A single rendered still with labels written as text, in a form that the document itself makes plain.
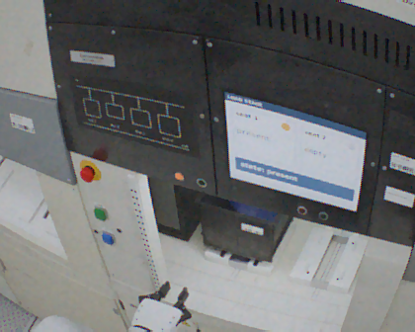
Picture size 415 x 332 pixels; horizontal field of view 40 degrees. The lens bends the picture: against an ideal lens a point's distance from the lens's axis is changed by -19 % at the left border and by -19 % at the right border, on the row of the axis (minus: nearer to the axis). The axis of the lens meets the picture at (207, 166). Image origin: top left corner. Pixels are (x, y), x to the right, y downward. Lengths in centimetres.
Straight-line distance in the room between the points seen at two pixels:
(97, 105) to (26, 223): 91
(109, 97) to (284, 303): 83
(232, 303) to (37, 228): 75
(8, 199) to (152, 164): 103
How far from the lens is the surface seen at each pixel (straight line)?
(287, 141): 121
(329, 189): 125
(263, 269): 189
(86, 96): 139
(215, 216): 178
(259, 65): 112
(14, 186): 237
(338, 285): 185
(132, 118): 135
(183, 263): 196
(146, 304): 146
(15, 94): 157
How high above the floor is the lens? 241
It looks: 44 degrees down
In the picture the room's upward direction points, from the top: 5 degrees counter-clockwise
